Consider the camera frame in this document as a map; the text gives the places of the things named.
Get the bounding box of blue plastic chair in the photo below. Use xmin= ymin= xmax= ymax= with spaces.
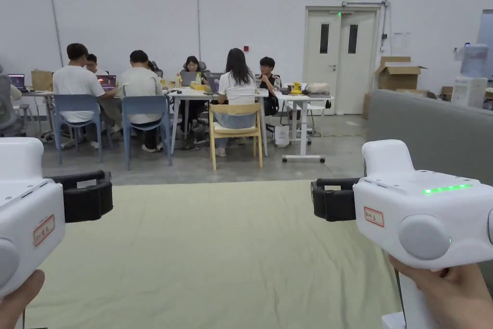
xmin=53 ymin=93 xmax=104 ymax=165
xmin=121 ymin=95 xmax=173 ymax=171

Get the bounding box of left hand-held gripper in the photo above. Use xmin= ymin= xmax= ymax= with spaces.
xmin=0 ymin=137 xmax=114 ymax=300

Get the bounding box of grey padded headboard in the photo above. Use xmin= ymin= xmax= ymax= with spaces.
xmin=365 ymin=89 xmax=493 ymax=191

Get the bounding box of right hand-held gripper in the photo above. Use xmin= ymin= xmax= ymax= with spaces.
xmin=310 ymin=139 xmax=493 ymax=273

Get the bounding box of bed with pale green sheet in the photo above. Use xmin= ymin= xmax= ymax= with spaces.
xmin=23 ymin=179 xmax=403 ymax=329

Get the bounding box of person's left hand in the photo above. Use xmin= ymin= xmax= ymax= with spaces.
xmin=0 ymin=269 xmax=46 ymax=329

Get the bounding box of table with brown paper bag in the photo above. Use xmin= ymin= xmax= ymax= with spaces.
xmin=7 ymin=68 xmax=55 ymax=143

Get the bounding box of white table with laptops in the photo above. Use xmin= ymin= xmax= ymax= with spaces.
xmin=168 ymin=70 xmax=270 ymax=152

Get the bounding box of white paper bag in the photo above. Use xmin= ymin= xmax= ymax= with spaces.
xmin=274 ymin=125 xmax=290 ymax=148

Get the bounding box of person's right hand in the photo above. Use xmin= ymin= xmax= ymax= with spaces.
xmin=388 ymin=253 xmax=493 ymax=329

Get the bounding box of white double door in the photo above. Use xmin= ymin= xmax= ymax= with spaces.
xmin=304 ymin=6 xmax=380 ymax=115

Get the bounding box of white table on wheels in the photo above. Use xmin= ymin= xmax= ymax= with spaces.
xmin=276 ymin=81 xmax=336 ymax=164

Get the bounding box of pale wooden chair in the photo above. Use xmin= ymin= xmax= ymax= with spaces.
xmin=208 ymin=103 xmax=265 ymax=171

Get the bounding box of grey office chair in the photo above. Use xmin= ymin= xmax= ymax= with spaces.
xmin=0 ymin=64 xmax=27 ymax=138

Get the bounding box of white water dispenser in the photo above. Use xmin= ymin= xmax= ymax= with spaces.
xmin=450 ymin=43 xmax=490 ymax=109

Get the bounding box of group of people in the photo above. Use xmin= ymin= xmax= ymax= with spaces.
xmin=52 ymin=43 xmax=284 ymax=158

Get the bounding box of open brown carton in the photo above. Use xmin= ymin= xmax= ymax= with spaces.
xmin=375 ymin=56 xmax=428 ymax=91

